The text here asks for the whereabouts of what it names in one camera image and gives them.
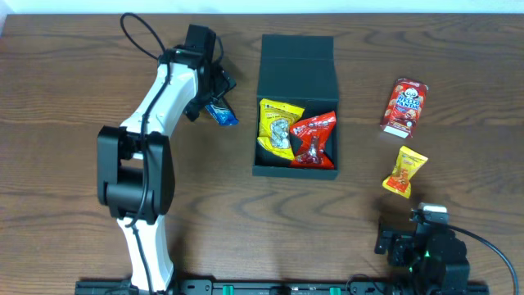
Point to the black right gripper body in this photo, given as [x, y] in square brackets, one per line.
[382, 240]

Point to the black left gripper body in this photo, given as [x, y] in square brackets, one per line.
[221, 86]

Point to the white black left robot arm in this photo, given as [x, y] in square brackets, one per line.
[135, 168]

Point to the dark green box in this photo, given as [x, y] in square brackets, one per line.
[298, 70]

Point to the yellow snack bag with window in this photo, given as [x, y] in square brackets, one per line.
[276, 119]

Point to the red Hello Panda box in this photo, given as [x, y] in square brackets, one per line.
[404, 107]

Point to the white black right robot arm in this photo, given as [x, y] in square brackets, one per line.
[432, 254]

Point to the yellow peanut butter wafer pack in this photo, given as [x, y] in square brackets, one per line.
[407, 165]

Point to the blue Oreo cookie pack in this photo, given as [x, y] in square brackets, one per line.
[221, 111]

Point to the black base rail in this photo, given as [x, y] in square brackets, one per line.
[207, 287]

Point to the red Hacks candy bag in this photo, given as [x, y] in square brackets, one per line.
[313, 134]

